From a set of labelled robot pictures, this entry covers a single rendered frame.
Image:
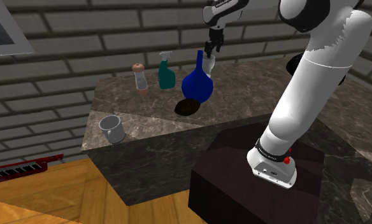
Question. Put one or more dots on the dark brown oval object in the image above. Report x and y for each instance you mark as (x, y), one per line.
(187, 107)

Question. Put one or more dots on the dark robot stand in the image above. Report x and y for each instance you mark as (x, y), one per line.
(235, 183)

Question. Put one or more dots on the blue long-necked vase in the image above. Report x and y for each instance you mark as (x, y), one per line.
(197, 83)

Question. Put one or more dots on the framed wall picture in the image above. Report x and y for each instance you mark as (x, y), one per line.
(2, 31)

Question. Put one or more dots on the white cup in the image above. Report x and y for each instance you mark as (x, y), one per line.
(209, 65)

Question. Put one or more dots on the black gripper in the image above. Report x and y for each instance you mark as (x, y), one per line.
(216, 34)

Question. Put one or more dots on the red keyboard instrument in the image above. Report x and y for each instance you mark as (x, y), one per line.
(15, 169)

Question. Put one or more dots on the teal spray bottle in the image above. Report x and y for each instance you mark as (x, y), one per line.
(166, 76)

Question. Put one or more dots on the grey mug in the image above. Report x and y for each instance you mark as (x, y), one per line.
(112, 128)

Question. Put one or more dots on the brown-capped glass grinder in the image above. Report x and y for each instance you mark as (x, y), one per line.
(140, 79)

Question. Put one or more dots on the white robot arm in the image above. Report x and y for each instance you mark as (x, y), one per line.
(310, 93)

